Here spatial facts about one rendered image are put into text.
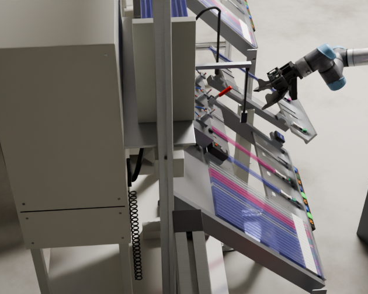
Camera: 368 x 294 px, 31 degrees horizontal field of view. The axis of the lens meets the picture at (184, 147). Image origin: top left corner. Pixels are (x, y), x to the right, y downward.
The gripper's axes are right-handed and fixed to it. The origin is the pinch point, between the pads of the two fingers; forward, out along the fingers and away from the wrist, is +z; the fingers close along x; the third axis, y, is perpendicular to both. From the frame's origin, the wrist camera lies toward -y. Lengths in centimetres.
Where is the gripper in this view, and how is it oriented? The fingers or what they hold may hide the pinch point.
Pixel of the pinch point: (259, 100)
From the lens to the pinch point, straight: 272.3
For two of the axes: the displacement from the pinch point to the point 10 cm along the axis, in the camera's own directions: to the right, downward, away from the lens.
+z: -8.1, 5.2, 2.6
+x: 1.9, 6.5, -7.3
